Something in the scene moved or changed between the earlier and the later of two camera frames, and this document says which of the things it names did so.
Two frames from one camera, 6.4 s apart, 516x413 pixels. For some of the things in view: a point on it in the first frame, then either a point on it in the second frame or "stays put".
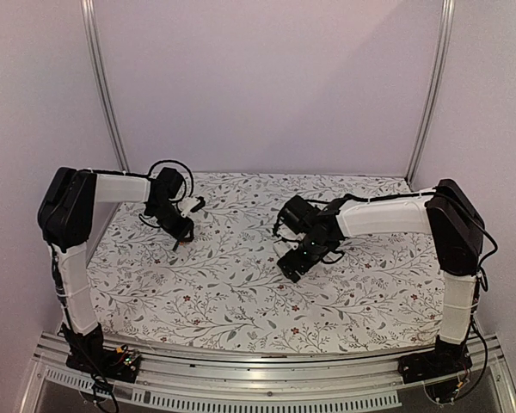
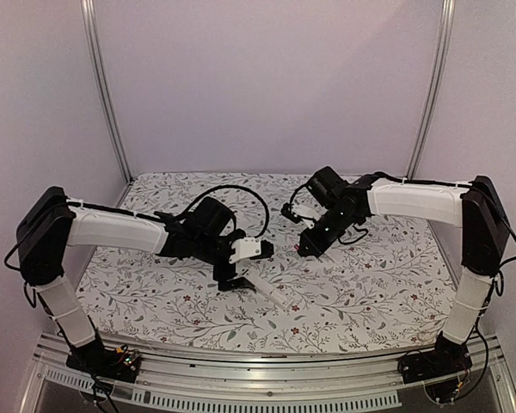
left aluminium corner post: [93, 37] stays put
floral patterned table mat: [224, 289] stays put
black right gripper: [301, 266] -> [316, 247]
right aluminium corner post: [445, 34] stays put
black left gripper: [180, 233] -> [221, 275]
